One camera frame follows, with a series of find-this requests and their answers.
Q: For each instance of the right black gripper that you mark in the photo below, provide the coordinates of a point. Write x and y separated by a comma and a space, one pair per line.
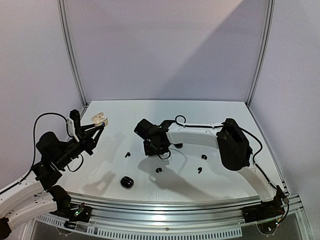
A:
152, 150

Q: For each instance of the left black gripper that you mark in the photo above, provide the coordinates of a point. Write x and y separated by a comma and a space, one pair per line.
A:
85, 137

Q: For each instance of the white earbud charging case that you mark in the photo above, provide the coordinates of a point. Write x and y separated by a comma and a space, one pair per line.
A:
100, 119

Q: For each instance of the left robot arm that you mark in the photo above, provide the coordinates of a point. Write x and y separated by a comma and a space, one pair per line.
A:
38, 193

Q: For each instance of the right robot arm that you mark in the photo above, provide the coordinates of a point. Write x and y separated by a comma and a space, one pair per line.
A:
228, 138

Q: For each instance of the black oval charging case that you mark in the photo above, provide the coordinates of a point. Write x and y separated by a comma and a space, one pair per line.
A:
178, 145

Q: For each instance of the glossy black charging case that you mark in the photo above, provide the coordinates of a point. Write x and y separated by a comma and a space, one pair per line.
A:
127, 182

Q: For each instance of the black hook earbud centre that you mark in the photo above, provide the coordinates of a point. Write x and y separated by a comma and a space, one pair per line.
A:
158, 170

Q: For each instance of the black hook earbud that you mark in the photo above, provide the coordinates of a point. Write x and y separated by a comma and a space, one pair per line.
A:
158, 170
204, 157

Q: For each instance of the black hook earbud right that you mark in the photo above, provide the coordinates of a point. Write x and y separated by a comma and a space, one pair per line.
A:
204, 157

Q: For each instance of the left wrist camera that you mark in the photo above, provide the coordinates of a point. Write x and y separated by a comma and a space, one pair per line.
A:
73, 123

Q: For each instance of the aluminium front rail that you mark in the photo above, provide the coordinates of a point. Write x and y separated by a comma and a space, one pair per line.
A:
165, 213

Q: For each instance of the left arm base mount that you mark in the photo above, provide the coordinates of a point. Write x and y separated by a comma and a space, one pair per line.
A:
73, 212

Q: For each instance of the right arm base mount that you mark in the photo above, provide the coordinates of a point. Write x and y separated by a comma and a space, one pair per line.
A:
262, 211

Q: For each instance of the left aluminium frame post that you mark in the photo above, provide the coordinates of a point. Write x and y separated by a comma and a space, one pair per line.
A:
61, 5

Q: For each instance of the aluminium frame post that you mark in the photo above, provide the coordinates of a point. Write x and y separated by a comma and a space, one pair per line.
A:
262, 51
61, 5

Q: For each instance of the right aluminium frame post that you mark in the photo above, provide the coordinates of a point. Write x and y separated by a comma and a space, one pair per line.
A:
262, 51

